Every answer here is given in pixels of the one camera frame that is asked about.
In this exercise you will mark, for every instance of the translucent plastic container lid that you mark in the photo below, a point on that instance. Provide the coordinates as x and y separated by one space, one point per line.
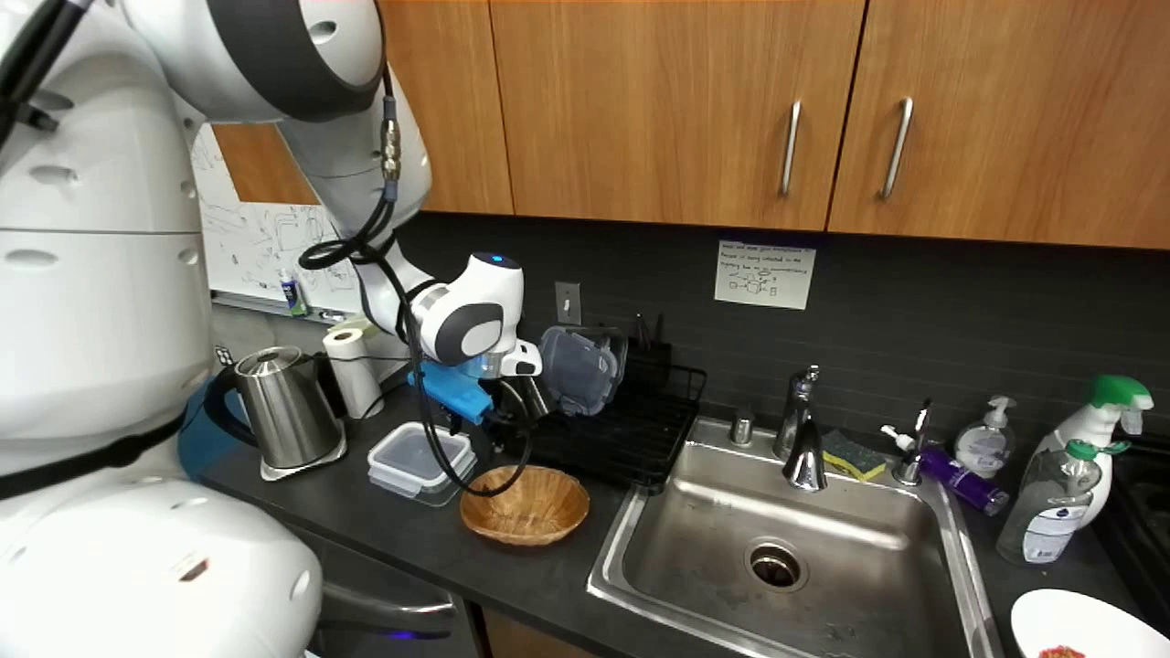
584 366

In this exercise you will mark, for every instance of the stainless steel sink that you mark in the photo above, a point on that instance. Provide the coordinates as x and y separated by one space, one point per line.
781 571

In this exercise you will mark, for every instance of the chrome sink side sprayer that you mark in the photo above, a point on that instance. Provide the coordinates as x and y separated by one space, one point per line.
909 443

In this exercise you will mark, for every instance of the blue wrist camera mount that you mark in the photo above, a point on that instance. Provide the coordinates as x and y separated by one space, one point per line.
456 394

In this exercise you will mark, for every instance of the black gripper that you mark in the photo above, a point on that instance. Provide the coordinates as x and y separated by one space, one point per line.
502 410

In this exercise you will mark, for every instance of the woven wicker bowl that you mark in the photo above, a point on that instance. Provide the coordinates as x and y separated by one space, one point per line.
537 511

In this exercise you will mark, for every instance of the purple bottle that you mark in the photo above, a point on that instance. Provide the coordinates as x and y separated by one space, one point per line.
965 479

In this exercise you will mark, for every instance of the clear dish soap bottle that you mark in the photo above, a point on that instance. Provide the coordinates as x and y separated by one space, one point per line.
1056 516

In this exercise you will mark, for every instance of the small chrome sink knob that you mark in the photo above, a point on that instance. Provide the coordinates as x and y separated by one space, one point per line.
739 428

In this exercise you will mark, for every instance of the clear plastic lunch box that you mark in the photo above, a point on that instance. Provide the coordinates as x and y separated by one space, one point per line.
403 469

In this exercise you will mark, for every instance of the spray bottle with green trigger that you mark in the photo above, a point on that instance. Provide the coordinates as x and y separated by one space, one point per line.
1102 440

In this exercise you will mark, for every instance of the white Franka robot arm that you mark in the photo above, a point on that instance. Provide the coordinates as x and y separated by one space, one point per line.
96 305

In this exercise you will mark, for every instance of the clear pump soap dispenser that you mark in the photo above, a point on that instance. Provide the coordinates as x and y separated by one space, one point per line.
985 443

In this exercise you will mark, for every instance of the blue whiteboard marker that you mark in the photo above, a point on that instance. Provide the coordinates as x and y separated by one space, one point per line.
293 296

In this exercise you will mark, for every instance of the chrome sink faucet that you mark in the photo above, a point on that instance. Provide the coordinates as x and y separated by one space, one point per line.
801 452

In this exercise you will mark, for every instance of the white paper wall sign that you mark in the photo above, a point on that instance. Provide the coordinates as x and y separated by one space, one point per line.
766 272

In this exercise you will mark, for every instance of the wooden lower cabinet door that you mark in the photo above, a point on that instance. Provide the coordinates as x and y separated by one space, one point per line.
526 641

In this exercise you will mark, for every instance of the stainless steel electric kettle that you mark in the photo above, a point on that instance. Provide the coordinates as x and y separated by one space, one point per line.
288 416

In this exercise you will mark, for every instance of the white ceramic dish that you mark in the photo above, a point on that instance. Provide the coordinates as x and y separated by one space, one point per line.
1073 622

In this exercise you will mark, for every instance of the black dish rack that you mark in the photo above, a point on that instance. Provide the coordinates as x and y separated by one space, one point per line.
634 440

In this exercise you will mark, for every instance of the blue office chair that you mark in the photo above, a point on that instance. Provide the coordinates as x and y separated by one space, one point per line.
199 443

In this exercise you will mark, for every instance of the green yellow sponge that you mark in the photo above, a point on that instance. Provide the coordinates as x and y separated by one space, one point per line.
857 460

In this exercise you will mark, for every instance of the white paper towel roll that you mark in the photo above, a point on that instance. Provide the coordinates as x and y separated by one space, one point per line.
353 372

